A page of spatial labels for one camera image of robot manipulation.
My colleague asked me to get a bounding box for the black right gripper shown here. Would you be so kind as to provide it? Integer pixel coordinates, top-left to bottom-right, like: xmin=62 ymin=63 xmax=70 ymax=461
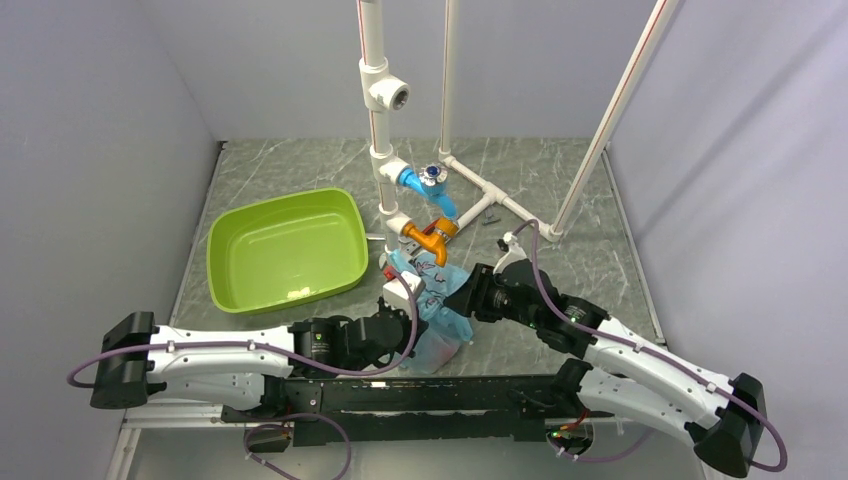
xmin=444 ymin=261 xmax=541 ymax=328

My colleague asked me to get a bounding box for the blue printed plastic bag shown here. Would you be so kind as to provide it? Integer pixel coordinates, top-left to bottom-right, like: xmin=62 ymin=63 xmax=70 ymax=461
xmin=387 ymin=250 xmax=473 ymax=374

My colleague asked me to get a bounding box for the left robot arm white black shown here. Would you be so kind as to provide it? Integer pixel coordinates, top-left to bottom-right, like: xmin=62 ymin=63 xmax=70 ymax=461
xmin=87 ymin=301 xmax=428 ymax=420

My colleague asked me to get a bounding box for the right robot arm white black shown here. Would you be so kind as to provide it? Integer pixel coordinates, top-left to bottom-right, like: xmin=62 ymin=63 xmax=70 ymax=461
xmin=444 ymin=260 xmax=766 ymax=477

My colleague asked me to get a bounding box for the orange plastic faucet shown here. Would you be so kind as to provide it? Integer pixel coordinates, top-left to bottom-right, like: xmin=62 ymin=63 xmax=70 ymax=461
xmin=401 ymin=217 xmax=460 ymax=267

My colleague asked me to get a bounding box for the small grey clip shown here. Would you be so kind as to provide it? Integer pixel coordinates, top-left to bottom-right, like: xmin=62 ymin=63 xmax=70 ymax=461
xmin=482 ymin=209 xmax=501 ymax=225

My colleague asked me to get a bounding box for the blue plastic faucet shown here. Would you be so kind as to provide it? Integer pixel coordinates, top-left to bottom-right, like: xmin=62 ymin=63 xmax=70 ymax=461
xmin=397 ymin=164 xmax=459 ymax=221

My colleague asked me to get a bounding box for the green plastic basin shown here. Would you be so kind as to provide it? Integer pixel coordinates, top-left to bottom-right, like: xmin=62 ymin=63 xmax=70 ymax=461
xmin=206 ymin=187 xmax=369 ymax=315

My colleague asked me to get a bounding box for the white vertical pipe with fittings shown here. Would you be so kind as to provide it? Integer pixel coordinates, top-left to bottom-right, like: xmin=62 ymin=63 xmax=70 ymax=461
xmin=356 ymin=1 xmax=410 ymax=267

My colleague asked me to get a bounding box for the thin white rear pipe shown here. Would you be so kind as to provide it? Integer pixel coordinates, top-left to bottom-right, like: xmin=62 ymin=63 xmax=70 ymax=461
xmin=439 ymin=0 xmax=460 ymax=159

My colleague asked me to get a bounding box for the white slanted pipe red stripe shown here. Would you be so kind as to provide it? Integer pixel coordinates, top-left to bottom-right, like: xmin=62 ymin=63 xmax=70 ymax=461
xmin=548 ymin=0 xmax=679 ymax=242

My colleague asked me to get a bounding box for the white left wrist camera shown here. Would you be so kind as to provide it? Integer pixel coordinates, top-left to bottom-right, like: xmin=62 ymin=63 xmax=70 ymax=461
xmin=382 ymin=267 xmax=425 ymax=315

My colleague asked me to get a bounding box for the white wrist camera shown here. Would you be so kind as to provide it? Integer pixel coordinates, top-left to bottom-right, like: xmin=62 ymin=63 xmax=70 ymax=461
xmin=382 ymin=267 xmax=425 ymax=315
xmin=494 ymin=231 xmax=528 ymax=274

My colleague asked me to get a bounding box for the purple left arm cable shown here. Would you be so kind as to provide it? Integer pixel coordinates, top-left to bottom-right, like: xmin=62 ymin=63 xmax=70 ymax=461
xmin=66 ymin=271 xmax=420 ymax=480

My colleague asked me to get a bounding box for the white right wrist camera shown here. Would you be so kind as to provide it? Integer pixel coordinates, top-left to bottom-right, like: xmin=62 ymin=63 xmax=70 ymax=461
xmin=494 ymin=231 xmax=528 ymax=274

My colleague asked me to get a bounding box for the white floor pipe frame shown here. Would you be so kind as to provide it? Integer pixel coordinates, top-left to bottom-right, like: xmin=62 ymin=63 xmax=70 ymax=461
xmin=398 ymin=154 xmax=539 ymax=251

